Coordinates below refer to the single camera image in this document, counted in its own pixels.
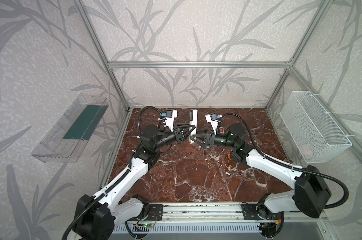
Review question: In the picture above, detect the white remote control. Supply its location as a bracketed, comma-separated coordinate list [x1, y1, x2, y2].
[189, 109, 198, 143]

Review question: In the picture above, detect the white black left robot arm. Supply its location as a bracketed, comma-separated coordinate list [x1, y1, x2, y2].
[62, 125, 196, 240]

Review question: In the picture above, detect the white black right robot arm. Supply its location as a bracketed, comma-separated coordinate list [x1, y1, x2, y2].
[195, 124, 332, 218]

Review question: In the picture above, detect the orange black small tool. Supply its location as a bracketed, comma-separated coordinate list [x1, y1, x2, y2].
[226, 154, 233, 168]

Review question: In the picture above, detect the green circuit board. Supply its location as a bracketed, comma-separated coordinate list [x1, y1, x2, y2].
[134, 222, 156, 231]

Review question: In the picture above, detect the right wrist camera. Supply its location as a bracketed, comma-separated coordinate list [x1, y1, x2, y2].
[205, 114, 222, 135]

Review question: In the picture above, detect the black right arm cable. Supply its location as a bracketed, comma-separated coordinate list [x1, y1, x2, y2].
[220, 112, 350, 210]

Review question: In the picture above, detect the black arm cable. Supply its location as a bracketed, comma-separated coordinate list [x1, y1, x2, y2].
[220, 112, 350, 210]
[61, 105, 166, 240]

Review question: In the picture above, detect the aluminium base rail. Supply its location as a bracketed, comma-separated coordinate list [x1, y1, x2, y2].
[75, 201, 329, 224]

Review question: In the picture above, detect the white wire mesh basket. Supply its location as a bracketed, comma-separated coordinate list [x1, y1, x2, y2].
[280, 91, 353, 164]

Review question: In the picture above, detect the aluminium cage frame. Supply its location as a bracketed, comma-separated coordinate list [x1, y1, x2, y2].
[79, 1, 362, 169]

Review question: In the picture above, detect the clear plastic wall tray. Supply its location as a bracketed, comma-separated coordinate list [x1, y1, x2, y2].
[31, 94, 109, 163]

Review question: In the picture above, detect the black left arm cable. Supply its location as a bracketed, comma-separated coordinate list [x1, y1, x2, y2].
[61, 105, 166, 240]

